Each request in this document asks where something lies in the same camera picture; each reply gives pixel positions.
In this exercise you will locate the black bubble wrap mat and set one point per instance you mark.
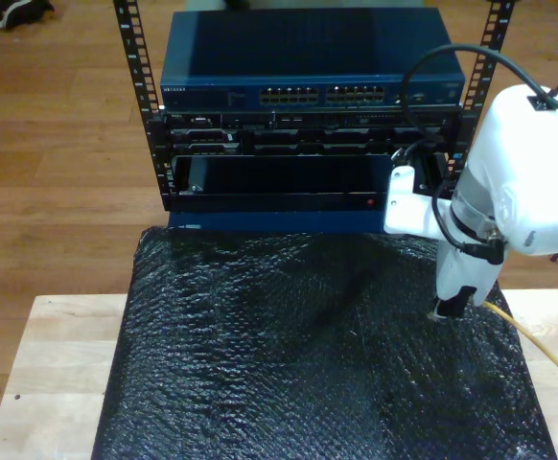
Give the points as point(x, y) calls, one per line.
point(260, 383)

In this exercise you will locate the blue network switch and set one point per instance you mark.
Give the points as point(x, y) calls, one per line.
point(308, 48)

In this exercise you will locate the black rack server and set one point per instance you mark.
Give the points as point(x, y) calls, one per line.
point(308, 139)

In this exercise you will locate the black perforated rack post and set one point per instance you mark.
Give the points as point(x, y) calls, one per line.
point(495, 24)
point(135, 48)

